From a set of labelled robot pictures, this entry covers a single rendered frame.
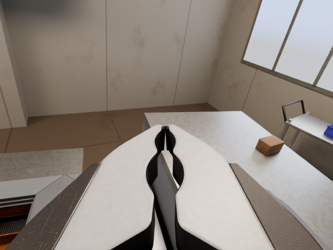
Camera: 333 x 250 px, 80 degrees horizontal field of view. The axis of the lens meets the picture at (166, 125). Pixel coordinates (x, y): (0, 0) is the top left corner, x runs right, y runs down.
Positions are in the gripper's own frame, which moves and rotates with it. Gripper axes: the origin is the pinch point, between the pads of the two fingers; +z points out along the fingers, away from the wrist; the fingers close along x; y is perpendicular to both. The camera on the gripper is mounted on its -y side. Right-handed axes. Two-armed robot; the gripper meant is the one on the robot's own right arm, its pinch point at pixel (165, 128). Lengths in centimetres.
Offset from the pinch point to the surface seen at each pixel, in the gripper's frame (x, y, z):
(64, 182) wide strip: -41, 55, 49
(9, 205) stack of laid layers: -57, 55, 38
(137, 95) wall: -47, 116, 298
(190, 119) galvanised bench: 12, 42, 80
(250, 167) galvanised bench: 32, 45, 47
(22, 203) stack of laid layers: -53, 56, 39
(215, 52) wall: 87, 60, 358
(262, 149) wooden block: 41, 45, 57
